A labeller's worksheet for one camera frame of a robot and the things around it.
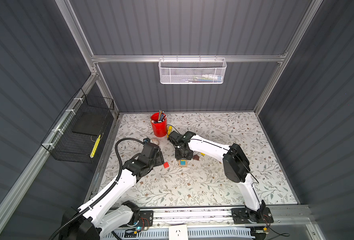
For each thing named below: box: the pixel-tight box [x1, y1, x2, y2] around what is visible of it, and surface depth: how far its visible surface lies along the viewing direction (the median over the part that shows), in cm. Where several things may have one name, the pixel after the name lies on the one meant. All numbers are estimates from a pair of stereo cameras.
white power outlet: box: [168, 224, 189, 240], surface depth 68 cm
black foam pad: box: [72, 111, 109, 136], surface depth 77 cm
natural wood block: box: [178, 159, 188, 168], surface depth 93 cm
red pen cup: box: [151, 112, 168, 138], surface depth 103 cm
